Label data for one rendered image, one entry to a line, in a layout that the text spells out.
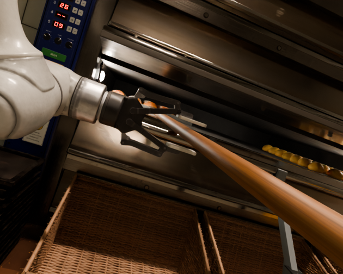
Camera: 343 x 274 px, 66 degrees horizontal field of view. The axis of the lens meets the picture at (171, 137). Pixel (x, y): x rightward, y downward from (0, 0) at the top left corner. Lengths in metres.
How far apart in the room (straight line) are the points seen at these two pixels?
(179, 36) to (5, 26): 0.83
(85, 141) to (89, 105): 0.61
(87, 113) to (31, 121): 0.17
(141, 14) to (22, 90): 0.85
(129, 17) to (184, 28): 0.23
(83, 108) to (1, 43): 0.19
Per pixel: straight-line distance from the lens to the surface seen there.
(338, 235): 0.21
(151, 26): 1.17
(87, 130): 1.16
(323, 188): 1.04
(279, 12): 1.36
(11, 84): 0.40
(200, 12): 1.22
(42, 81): 0.44
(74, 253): 1.18
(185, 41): 1.18
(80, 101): 0.56
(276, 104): 1.15
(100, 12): 1.18
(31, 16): 1.22
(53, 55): 1.15
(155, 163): 1.17
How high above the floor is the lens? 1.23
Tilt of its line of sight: 5 degrees down
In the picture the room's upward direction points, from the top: 20 degrees clockwise
